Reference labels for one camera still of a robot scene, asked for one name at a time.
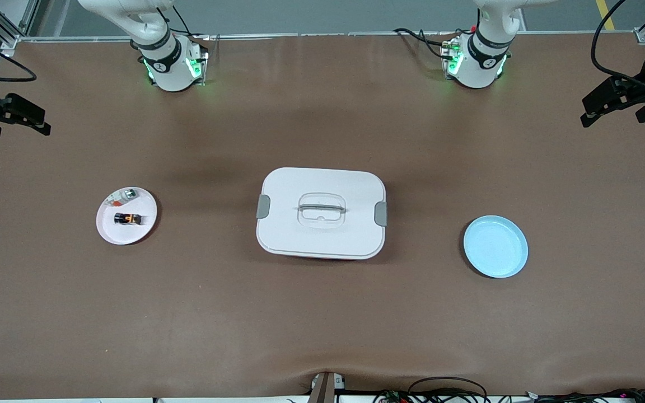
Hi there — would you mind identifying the white lidded storage box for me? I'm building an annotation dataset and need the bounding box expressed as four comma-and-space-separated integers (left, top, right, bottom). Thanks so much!
255, 167, 389, 261

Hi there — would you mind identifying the pale pink round plate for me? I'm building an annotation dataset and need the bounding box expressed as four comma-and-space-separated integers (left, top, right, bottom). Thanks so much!
96, 186, 158, 246

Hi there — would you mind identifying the light blue round plate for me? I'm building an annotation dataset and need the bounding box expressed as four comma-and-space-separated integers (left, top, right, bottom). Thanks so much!
463, 215, 529, 279

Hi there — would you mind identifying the brown table cover mat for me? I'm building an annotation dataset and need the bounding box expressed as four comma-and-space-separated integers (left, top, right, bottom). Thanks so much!
0, 32, 645, 399

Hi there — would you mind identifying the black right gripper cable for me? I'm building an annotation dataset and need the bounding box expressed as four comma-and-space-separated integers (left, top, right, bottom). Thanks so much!
0, 32, 38, 83

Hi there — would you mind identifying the black right arm base cable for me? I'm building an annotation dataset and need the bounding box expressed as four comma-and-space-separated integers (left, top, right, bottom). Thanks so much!
157, 0, 211, 40

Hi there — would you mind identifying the black arm base cable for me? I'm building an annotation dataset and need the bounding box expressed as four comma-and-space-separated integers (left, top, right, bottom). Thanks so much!
392, 25, 457, 62
157, 0, 211, 40

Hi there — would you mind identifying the black left arm base cable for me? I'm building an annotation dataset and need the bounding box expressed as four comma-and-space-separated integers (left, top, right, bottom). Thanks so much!
392, 25, 457, 62

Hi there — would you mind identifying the black cable bundle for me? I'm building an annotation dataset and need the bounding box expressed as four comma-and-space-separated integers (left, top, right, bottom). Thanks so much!
524, 387, 645, 403

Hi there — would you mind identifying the black looped cable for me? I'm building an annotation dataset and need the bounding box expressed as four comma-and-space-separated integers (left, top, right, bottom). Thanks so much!
373, 376, 491, 403

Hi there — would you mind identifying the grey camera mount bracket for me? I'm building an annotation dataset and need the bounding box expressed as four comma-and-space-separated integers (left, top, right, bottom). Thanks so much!
309, 371, 347, 403

